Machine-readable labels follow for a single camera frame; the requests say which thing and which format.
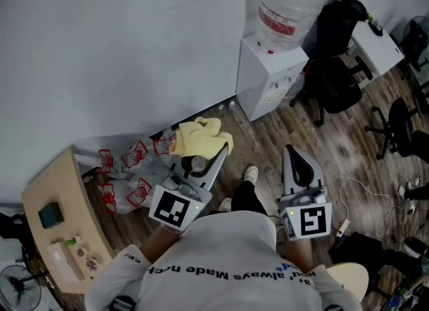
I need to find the person's white printed shirt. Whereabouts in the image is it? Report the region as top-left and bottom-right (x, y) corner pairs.
(85, 210), (363, 311)

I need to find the plastic-wrapped large water jug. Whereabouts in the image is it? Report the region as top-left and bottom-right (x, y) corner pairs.
(246, 0), (328, 54)

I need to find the person's left forearm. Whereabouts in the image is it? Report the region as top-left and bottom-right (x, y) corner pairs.
(139, 225), (184, 264)

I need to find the round wooden stool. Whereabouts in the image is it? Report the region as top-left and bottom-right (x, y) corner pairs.
(326, 263), (370, 304)

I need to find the white power strip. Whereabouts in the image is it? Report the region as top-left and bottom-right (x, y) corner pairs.
(334, 219), (351, 237)

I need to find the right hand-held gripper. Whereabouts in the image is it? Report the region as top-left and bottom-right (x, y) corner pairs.
(276, 144), (333, 242)

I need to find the black high-back office chair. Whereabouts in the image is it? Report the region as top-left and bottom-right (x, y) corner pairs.
(289, 0), (375, 128)

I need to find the empty clear jug red label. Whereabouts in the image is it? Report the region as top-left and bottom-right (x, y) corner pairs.
(101, 182), (119, 216)
(152, 131), (178, 156)
(126, 177), (154, 208)
(97, 148), (117, 175)
(121, 139), (149, 170)

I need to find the person's black trouser leg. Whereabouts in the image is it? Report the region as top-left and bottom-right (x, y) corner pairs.
(231, 180), (269, 217)

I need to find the black standing fan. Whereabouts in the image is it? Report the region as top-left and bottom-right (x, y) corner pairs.
(0, 264), (43, 311)

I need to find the person's right forearm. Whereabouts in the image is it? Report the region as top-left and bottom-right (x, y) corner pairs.
(284, 237), (318, 271)

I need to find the white flat tray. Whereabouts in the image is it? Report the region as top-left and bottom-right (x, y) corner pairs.
(46, 241), (85, 284)

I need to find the black mesh office chair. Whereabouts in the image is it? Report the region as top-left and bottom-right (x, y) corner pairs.
(364, 97), (422, 161)

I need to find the white cabinet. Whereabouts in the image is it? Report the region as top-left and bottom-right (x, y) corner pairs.
(351, 19), (406, 78)

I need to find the light wooden side table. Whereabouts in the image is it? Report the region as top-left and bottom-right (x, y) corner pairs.
(21, 145), (115, 296)

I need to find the white water dispenser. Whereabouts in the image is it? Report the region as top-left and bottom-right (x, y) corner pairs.
(235, 34), (310, 122)

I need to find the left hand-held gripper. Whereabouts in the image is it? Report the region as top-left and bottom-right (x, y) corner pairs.
(148, 143), (230, 233)

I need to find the dark green box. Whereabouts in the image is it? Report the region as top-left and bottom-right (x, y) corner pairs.
(38, 201), (65, 229)

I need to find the white cable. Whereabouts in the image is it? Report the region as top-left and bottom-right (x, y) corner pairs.
(339, 177), (408, 239)

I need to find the clear plastic bag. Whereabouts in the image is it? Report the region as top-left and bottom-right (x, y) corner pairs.
(280, 64), (308, 108)

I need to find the black bag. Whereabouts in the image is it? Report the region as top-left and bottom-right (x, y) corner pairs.
(328, 231), (424, 291)

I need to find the yellow cloth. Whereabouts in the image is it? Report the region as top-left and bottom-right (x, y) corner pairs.
(168, 117), (235, 160)

